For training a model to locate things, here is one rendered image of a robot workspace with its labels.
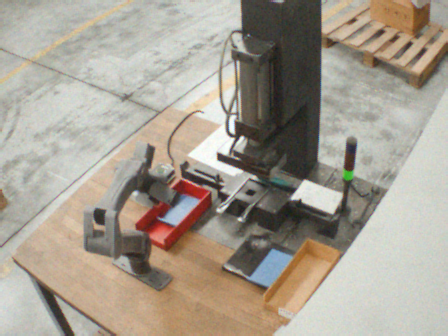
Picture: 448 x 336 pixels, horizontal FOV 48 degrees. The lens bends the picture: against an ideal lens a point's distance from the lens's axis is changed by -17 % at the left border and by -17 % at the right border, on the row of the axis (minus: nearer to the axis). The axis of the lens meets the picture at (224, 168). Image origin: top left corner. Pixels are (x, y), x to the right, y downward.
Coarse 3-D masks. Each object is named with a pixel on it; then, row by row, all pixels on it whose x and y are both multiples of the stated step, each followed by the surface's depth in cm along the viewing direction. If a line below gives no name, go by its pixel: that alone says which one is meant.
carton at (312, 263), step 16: (304, 256) 173; (320, 256) 171; (336, 256) 163; (288, 272) 165; (304, 272) 168; (320, 272) 167; (272, 288) 158; (288, 288) 163; (304, 288) 163; (272, 304) 158; (288, 304) 159; (304, 304) 151
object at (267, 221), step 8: (248, 192) 186; (224, 200) 186; (232, 208) 186; (240, 208) 186; (288, 208) 184; (264, 216) 180; (272, 216) 178; (280, 216) 180; (288, 216) 186; (264, 224) 182; (272, 224) 180; (280, 224) 183
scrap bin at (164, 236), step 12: (180, 180) 194; (180, 192) 196; (192, 192) 194; (204, 192) 191; (204, 204) 188; (144, 216) 182; (156, 216) 188; (192, 216) 184; (144, 228) 184; (156, 228) 184; (168, 228) 184; (180, 228) 180; (156, 240) 177; (168, 240) 176
